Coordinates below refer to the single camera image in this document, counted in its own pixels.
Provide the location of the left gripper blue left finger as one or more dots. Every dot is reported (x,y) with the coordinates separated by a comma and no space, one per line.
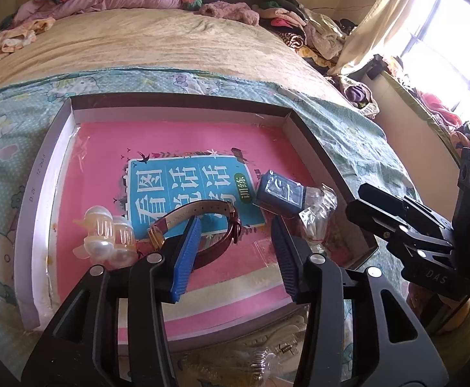
(183,255)

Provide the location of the blue pill box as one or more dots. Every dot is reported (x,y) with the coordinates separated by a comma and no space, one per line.
(280,195)

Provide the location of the purple blanket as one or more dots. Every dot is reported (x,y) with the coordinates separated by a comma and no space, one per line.
(37,9)

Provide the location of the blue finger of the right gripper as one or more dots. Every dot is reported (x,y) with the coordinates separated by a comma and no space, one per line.
(381,199)
(371,219)

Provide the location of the pink crumpled garment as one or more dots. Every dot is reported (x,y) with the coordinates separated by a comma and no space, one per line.
(240,12)

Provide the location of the peach clothes pile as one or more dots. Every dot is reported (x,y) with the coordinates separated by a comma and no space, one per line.
(15,39)

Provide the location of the maroon leather wristwatch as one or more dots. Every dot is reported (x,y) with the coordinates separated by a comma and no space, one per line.
(218,218)

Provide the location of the clear bag with dark jewelry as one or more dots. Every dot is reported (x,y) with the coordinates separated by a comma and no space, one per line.
(320,204)

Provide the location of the pink children's book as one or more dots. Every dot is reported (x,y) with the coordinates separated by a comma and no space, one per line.
(129,167)

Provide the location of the beige bed cover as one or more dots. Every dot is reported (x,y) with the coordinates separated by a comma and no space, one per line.
(165,38)

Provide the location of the pearl hair claw clip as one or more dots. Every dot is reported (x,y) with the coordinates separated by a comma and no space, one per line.
(110,239)

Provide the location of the pile of mixed clothes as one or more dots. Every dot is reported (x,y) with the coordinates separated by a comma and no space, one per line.
(313,36)

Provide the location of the window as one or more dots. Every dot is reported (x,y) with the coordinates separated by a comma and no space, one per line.
(436,58)

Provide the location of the grey cardboard box tray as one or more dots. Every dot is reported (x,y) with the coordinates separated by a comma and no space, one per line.
(35,291)

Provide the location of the cream curtain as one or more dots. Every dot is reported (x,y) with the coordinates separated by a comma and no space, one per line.
(379,26)

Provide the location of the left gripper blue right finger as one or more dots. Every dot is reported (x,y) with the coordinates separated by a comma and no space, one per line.
(289,261)

